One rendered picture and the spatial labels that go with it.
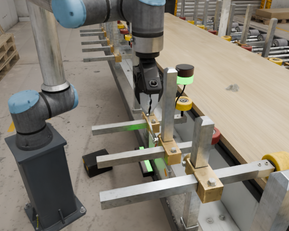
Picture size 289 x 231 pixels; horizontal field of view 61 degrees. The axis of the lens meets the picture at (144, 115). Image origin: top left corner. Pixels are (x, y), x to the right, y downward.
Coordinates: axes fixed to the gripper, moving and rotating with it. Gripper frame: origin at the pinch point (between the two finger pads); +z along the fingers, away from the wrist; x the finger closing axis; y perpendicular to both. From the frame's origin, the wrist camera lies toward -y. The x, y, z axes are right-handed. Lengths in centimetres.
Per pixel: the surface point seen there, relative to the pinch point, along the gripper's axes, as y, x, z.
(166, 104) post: 0.9, -6.3, -1.6
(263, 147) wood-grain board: -14.1, -36.0, 10.9
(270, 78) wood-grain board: 37, -79, 11
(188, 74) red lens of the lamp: -0.3, -12.6, -12.3
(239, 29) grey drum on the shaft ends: 179, -153, 19
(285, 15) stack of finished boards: 557, -557, 80
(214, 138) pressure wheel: -5.5, -22.6, 10.7
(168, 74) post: 0.9, -6.5, -12.3
